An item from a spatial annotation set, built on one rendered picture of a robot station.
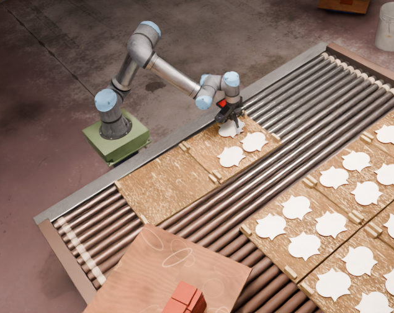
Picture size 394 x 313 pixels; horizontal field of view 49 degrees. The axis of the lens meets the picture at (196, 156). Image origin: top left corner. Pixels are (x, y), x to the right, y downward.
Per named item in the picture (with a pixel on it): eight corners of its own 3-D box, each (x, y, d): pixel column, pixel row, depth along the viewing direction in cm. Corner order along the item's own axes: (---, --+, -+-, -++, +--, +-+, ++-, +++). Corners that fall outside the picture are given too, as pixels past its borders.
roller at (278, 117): (72, 253, 202) (69, 248, 199) (349, 69, 271) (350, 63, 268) (77, 261, 200) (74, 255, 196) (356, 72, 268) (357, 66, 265)
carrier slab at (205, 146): (180, 146, 235) (180, 144, 234) (239, 111, 249) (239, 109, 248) (221, 185, 215) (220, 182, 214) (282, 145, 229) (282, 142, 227)
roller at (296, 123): (82, 268, 197) (79, 263, 193) (363, 76, 265) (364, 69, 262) (87, 276, 194) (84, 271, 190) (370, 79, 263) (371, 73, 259)
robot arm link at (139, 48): (125, 42, 193) (215, 102, 203) (134, 29, 200) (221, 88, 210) (116, 59, 202) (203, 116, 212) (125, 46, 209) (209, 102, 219)
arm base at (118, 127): (97, 128, 246) (92, 115, 239) (120, 115, 252) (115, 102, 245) (111, 141, 237) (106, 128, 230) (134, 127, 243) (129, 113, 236)
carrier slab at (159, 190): (113, 185, 222) (113, 183, 221) (180, 146, 235) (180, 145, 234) (148, 231, 201) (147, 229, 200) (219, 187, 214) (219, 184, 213)
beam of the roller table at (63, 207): (36, 224, 218) (31, 217, 214) (320, 48, 291) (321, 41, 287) (43, 235, 213) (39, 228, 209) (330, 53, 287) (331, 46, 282)
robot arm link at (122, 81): (99, 99, 240) (133, 28, 200) (110, 83, 250) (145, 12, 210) (118, 110, 243) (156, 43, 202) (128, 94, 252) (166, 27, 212)
